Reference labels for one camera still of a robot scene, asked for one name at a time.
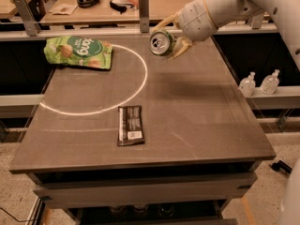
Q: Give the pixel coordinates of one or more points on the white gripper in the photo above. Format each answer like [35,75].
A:
[194,22]

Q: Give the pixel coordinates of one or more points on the green soda can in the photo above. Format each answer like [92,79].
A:
[161,42]

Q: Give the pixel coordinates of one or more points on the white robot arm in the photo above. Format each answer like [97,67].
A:
[285,14]

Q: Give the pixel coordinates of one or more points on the black sunglasses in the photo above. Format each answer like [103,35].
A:
[120,9]

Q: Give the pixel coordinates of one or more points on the clear sanitizer bottle left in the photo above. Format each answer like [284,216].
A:
[247,85]

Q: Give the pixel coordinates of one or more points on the clear sanitizer bottle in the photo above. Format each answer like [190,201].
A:
[247,85]
[270,83]

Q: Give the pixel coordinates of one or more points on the green snack bag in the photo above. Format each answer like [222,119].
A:
[79,51]

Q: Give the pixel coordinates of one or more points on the clear sanitizer bottle right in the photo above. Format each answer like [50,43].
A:
[270,83]

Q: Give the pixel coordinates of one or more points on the black snack bar wrapper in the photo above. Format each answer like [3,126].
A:
[130,130]

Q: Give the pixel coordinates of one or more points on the small paper card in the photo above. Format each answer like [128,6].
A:
[63,9]

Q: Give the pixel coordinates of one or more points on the grey table drawer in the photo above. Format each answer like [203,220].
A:
[174,189]

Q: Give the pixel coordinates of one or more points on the black chair leg caster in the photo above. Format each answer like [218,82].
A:
[280,165]

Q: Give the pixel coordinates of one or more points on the middle metal bracket post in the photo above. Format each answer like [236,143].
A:
[144,15]

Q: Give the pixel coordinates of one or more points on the metal bracket post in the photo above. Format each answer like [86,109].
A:
[256,22]
[144,15]
[29,22]

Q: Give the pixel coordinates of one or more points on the right metal bracket post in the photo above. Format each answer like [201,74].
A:
[256,22]

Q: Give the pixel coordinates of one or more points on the left metal bracket post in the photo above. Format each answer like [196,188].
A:
[29,22]

